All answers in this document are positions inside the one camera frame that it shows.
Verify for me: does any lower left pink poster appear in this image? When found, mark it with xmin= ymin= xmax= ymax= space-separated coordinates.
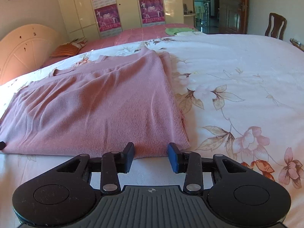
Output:
xmin=94 ymin=4 xmax=121 ymax=32

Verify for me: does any cream rounded headboard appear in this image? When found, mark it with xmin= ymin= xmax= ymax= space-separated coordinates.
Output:
xmin=0 ymin=24 xmax=64 ymax=85

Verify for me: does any wooden side table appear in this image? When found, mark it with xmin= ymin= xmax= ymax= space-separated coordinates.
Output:
xmin=290 ymin=38 xmax=304 ymax=51

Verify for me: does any white folded cloth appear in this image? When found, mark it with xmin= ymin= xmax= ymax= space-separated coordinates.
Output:
xmin=175 ymin=31 xmax=205 ymax=36

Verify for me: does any dark wooden chair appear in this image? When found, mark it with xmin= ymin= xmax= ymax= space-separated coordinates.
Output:
xmin=265 ymin=12 xmax=287 ymax=40

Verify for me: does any dark wooden door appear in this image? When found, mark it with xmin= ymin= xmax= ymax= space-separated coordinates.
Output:
xmin=219 ymin=0 xmax=248 ymax=34

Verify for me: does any pink knit sweater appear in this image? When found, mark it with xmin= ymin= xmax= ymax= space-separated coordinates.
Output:
xmin=1 ymin=47 xmax=189 ymax=158

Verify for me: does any green folded cloth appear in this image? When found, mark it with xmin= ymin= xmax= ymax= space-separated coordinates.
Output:
xmin=165 ymin=27 xmax=195 ymax=36

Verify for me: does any cream glossy wardrobe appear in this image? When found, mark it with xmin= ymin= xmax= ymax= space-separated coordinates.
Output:
xmin=58 ymin=0 xmax=194 ymax=40

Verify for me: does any pink checked bed sheet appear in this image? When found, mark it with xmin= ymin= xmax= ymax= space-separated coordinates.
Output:
xmin=40 ymin=23 xmax=198 ymax=68

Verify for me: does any lower right pink poster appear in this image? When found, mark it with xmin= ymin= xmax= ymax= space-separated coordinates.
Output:
xmin=139 ymin=0 xmax=165 ymax=27

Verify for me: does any orange striped pillow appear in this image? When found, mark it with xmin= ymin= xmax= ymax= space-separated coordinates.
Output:
xmin=49 ymin=44 xmax=80 ymax=58

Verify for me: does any white floral quilt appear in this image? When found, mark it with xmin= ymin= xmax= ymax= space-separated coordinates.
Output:
xmin=1 ymin=34 xmax=303 ymax=227

